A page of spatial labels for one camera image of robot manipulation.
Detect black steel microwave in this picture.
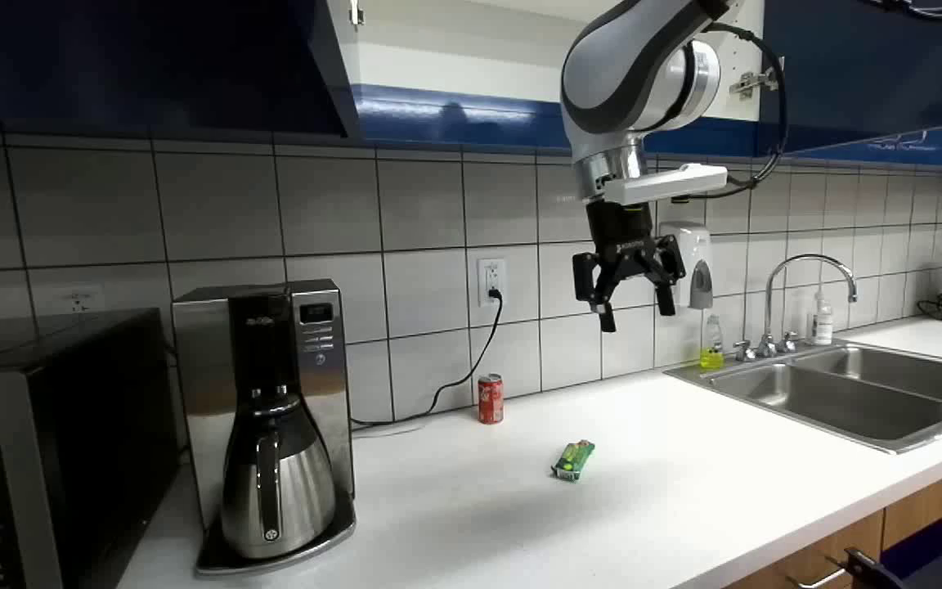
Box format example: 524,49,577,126
0,308,184,589

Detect steel coffee carafe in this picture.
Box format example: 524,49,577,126
215,390,339,568

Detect yellow dish soap bottle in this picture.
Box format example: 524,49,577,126
694,312,730,373

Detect blue bin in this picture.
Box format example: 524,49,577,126
881,522,942,589

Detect wooden base cabinet drawers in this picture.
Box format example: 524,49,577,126
726,455,942,589

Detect white wall outlet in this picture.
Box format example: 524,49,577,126
474,257,510,312
57,286,103,321

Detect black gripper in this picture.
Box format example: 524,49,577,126
573,196,691,333

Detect green snack bar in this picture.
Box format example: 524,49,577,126
547,436,598,487

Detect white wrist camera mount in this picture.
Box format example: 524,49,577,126
598,160,731,209

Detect white open wall cabinet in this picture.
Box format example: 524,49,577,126
323,0,767,157

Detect black power cord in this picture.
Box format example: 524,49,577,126
351,286,510,433

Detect stainless steel double sink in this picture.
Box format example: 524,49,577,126
666,336,942,455

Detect chrome sink faucet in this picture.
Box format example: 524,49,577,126
731,252,859,364

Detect red soda can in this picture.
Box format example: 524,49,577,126
474,369,508,428

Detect small white bottle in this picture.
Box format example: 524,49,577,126
811,291,842,347

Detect white wall soap dispenser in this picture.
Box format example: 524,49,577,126
670,223,717,312

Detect blue cabinet door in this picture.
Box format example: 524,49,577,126
0,0,367,144
758,0,942,171

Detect stainless steel coffee maker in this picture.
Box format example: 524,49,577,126
171,280,359,580

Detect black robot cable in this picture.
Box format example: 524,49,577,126
698,21,790,205

